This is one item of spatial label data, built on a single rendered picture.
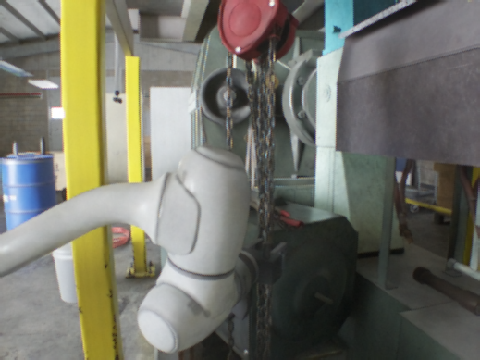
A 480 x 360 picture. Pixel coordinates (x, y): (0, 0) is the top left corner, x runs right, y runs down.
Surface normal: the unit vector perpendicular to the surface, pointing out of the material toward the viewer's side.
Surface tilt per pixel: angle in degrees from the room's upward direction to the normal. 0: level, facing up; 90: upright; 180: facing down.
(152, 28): 90
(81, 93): 90
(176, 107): 90
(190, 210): 88
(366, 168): 72
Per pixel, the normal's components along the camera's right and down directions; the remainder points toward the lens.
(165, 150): 0.23, 0.13
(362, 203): 0.22, -0.18
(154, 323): -0.42, 0.04
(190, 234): -0.07, 0.25
